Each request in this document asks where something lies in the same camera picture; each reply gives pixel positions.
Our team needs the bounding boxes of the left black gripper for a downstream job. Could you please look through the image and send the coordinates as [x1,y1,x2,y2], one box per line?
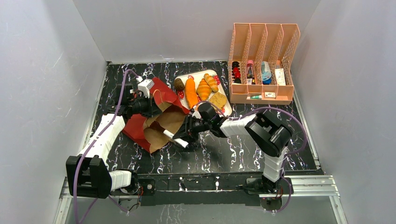
[129,93,163,119]

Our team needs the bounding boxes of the tan round fake bread slice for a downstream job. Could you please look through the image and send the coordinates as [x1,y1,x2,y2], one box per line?
[209,92,227,109]

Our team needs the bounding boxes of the fake bread loaf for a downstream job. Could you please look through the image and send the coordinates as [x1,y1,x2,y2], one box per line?
[196,78,212,101]
[185,78,198,109]

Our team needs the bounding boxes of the red brown paper bag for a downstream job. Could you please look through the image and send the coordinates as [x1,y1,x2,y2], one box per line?
[122,77,190,153]

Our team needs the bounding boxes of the metal tongs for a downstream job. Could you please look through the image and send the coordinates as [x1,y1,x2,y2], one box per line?
[163,129,189,148]

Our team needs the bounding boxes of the brown round fake bread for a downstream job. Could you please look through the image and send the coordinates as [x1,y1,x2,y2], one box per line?
[174,78,185,91]

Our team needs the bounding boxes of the small striped fake croissant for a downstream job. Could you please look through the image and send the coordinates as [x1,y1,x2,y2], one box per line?
[204,73,219,93]

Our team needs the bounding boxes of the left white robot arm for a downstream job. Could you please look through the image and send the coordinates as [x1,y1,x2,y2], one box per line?
[66,79,161,199]

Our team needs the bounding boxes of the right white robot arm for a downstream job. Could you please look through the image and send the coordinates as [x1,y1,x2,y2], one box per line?
[169,102,292,194]

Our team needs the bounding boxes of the strawberry print tray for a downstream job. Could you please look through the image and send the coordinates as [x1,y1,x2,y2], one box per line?
[177,70,233,116]

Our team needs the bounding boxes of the green white tube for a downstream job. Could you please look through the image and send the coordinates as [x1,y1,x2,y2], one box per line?
[247,95,262,100]

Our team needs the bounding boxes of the red black bottle stack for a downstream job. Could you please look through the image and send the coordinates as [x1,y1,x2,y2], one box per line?
[232,61,241,84]

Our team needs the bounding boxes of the pink tube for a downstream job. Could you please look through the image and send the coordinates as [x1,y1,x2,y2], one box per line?
[246,60,255,84]

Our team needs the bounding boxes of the small white card box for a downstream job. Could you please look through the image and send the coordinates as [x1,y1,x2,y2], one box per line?
[264,92,276,98]

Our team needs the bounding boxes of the peach desk organizer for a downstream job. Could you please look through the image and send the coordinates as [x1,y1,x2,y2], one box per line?
[228,23,300,105]

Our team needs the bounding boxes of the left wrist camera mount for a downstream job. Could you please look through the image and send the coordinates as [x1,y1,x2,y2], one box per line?
[135,76,154,98]

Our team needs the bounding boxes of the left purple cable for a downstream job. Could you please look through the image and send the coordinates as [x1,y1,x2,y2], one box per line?
[73,69,140,224]

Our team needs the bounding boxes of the purple cable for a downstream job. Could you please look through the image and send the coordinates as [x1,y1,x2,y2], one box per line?
[73,69,140,224]
[191,100,308,214]

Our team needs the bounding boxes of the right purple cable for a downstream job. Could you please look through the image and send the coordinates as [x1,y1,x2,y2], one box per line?
[191,100,308,214]

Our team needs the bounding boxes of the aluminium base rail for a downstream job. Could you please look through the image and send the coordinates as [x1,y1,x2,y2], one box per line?
[53,175,347,224]

